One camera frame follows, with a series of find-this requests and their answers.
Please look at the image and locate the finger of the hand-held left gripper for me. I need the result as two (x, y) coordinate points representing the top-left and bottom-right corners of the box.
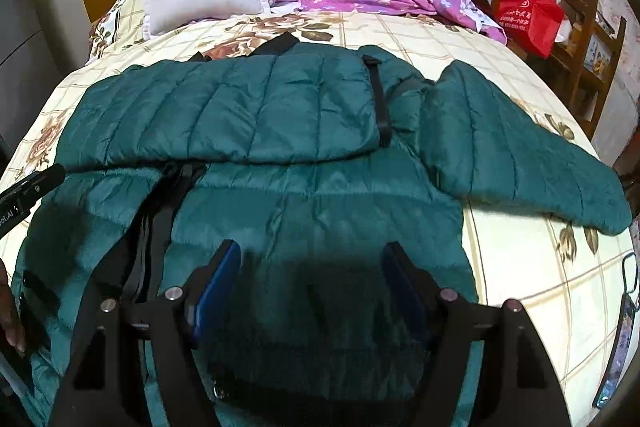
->
(0, 164), (67, 239)

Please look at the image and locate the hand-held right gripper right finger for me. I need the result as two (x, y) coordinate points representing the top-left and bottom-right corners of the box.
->
(382, 243), (572, 427)

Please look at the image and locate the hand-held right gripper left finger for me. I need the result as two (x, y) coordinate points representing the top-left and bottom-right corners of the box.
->
(48, 240), (242, 427)

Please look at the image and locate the green puffer jacket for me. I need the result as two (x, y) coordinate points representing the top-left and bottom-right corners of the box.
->
(10, 33), (633, 427)

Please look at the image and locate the person's left hand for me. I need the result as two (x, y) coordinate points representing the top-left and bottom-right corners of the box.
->
(0, 259), (27, 355)

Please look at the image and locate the cream floral bedsheet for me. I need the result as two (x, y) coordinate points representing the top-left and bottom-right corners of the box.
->
(0, 0), (640, 427)

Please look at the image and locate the grey cabinet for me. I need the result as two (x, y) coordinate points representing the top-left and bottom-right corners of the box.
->
(0, 0), (93, 148)

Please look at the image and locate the red plastic bag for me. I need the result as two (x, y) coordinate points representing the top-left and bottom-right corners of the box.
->
(495, 0), (566, 59)

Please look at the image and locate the wooden chair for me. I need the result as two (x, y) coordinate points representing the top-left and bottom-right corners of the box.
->
(491, 0), (627, 141)

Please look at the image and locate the phone with lanyard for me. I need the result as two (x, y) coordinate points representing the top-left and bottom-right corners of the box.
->
(592, 252), (640, 410)

